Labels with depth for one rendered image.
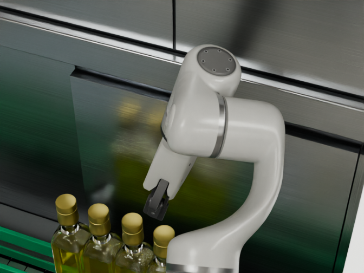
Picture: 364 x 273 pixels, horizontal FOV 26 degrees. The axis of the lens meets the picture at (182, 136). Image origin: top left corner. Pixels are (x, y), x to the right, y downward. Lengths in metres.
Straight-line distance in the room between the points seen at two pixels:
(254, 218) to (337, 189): 0.34
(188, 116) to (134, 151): 0.44
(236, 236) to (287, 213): 0.41
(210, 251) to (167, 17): 0.40
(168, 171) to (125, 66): 0.23
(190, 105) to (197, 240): 0.15
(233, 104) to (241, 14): 0.22
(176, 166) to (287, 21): 0.25
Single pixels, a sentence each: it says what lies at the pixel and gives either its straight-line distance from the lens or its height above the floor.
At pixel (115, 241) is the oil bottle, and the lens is 1.33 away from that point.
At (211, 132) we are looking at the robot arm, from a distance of 0.90.
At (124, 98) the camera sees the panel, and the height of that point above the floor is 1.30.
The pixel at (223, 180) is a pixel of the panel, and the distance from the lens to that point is 1.29.
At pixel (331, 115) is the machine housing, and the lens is 1.14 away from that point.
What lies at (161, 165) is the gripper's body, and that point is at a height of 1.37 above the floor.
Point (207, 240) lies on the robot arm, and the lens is 0.89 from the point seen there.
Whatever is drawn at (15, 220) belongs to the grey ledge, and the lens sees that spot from 1.66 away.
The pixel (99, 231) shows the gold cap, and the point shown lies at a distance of 1.29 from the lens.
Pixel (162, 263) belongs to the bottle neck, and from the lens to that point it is 1.28.
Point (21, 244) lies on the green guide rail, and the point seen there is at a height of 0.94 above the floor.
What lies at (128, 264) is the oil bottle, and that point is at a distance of 1.31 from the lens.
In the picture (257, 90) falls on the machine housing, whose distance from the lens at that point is 1.15.
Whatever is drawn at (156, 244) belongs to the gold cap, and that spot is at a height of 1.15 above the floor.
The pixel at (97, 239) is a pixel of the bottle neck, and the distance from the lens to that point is 1.31.
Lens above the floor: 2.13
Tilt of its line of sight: 44 degrees down
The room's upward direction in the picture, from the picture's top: straight up
